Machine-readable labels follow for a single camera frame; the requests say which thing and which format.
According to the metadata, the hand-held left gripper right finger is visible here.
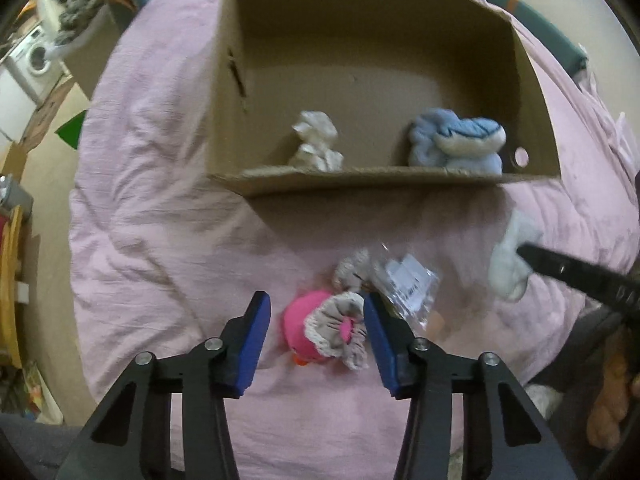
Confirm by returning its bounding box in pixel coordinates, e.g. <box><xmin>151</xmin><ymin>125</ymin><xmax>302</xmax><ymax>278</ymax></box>
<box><xmin>363</xmin><ymin>292</ymin><xmax>581</xmax><ymax>480</ymax></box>

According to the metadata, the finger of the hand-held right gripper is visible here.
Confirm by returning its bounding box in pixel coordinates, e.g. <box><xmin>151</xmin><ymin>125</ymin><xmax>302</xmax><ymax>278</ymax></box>
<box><xmin>516</xmin><ymin>243</ymin><xmax>640</xmax><ymax>322</ymax></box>

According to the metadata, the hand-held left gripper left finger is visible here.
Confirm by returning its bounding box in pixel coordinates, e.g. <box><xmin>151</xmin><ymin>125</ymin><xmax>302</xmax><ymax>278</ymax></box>
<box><xmin>56</xmin><ymin>291</ymin><xmax>272</xmax><ymax>480</ymax></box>

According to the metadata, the pink plush doll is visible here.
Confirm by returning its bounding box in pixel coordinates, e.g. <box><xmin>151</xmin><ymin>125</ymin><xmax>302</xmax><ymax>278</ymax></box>
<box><xmin>283</xmin><ymin>248</ymin><xmax>377</xmax><ymax>373</ymax></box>

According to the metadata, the white soft toy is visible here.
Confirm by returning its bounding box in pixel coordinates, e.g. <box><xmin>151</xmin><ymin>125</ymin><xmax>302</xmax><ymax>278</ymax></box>
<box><xmin>488</xmin><ymin>210</ymin><xmax>545</xmax><ymax>302</ymax></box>

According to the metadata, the cardboard box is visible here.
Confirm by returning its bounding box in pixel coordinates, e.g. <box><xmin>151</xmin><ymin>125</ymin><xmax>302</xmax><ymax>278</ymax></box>
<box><xmin>206</xmin><ymin>0</ymin><xmax>563</xmax><ymax>198</ymax></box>

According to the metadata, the clear plastic bag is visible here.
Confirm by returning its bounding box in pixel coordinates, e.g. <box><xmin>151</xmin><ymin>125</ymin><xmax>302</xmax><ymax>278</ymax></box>
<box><xmin>372</xmin><ymin>243</ymin><xmax>442</xmax><ymax>332</ymax></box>

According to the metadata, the orange plush toy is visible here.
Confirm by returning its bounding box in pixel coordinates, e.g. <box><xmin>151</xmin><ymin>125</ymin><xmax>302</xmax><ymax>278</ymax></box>
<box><xmin>586</xmin><ymin>332</ymin><xmax>640</xmax><ymax>451</ymax></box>

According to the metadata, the pink blanket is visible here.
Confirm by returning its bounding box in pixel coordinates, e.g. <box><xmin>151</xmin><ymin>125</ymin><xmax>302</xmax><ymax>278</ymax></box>
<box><xmin>67</xmin><ymin>0</ymin><xmax>640</xmax><ymax>480</ymax></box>

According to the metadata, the blue plush toy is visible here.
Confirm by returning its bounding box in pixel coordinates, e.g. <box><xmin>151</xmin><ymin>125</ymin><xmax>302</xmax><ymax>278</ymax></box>
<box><xmin>408</xmin><ymin>107</ymin><xmax>506</xmax><ymax>177</ymax></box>

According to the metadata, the white plush toy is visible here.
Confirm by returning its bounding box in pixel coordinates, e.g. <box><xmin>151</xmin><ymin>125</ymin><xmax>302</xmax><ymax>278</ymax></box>
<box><xmin>287</xmin><ymin>110</ymin><xmax>345</xmax><ymax>172</ymax></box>

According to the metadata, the yellow wooden rack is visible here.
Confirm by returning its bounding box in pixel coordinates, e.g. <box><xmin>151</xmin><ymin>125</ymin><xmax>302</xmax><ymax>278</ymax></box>
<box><xmin>0</xmin><ymin>205</ymin><xmax>25</xmax><ymax>368</ymax></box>

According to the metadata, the green paper piece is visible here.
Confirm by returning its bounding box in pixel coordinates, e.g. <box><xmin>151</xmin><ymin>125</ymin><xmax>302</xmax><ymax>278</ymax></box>
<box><xmin>54</xmin><ymin>111</ymin><xmax>87</xmax><ymax>151</ymax></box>

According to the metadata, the washing machine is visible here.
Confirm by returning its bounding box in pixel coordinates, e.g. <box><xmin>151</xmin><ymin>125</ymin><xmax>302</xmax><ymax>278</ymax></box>
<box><xmin>9</xmin><ymin>26</ymin><xmax>65</xmax><ymax>92</ymax></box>

